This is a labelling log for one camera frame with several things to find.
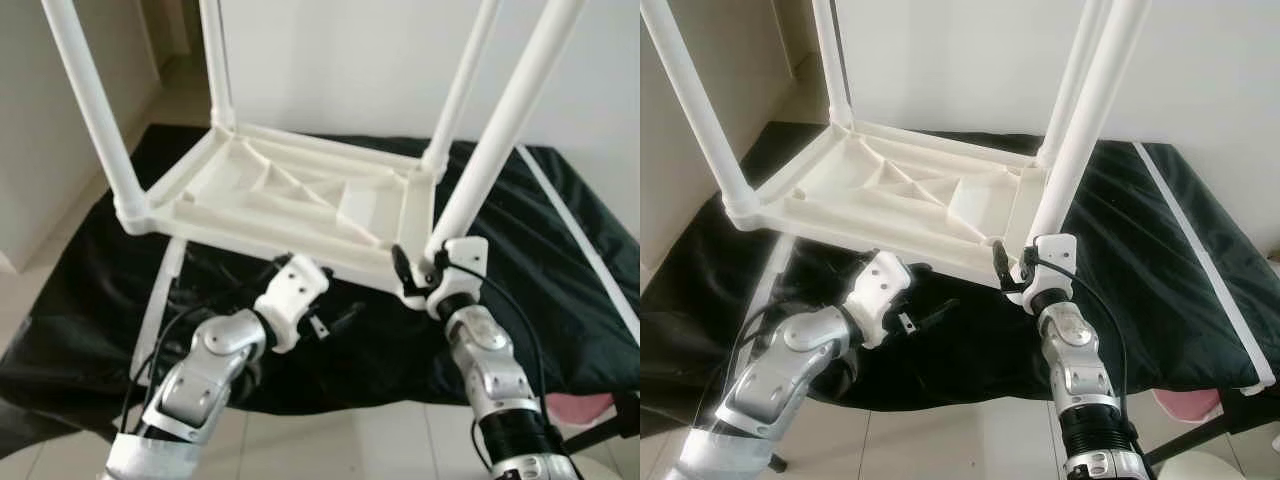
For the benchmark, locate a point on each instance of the black table cover sheet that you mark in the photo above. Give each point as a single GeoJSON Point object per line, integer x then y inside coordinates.
{"type": "Point", "coordinates": [540, 300]}
{"type": "Point", "coordinates": [1140, 300]}

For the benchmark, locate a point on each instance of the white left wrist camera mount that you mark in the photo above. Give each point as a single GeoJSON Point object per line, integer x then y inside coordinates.
{"type": "Point", "coordinates": [290, 290]}
{"type": "Point", "coordinates": [878, 290]}

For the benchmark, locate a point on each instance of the white tape strip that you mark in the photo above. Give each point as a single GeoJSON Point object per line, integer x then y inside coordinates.
{"type": "Point", "coordinates": [160, 300]}
{"type": "Point", "coordinates": [1190, 240]}
{"type": "Point", "coordinates": [570, 220]}
{"type": "Point", "coordinates": [770, 280]}

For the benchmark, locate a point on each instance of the white plastic table top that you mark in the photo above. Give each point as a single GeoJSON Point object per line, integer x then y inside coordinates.
{"type": "Point", "coordinates": [975, 195]}
{"type": "Point", "coordinates": [365, 205]}

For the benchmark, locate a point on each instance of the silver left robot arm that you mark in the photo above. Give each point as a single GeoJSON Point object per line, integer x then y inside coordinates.
{"type": "Point", "coordinates": [195, 380]}
{"type": "Point", "coordinates": [780, 380]}

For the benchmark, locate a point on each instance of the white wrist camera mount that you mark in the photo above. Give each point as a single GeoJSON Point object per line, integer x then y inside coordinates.
{"type": "Point", "coordinates": [1055, 252]}
{"type": "Point", "coordinates": [878, 290]}
{"type": "Point", "coordinates": [290, 290]}
{"type": "Point", "coordinates": [465, 255]}

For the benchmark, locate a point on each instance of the black metal table frame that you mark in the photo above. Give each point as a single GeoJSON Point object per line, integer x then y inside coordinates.
{"type": "Point", "coordinates": [1200, 435]}
{"type": "Point", "coordinates": [600, 430]}

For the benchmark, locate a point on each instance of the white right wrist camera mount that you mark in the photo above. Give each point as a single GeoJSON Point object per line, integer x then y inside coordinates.
{"type": "Point", "coordinates": [1055, 252]}
{"type": "Point", "coordinates": [465, 255]}

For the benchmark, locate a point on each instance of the pink plastic object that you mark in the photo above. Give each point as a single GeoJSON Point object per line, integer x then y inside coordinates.
{"type": "Point", "coordinates": [575, 408]}
{"type": "Point", "coordinates": [1185, 403]}

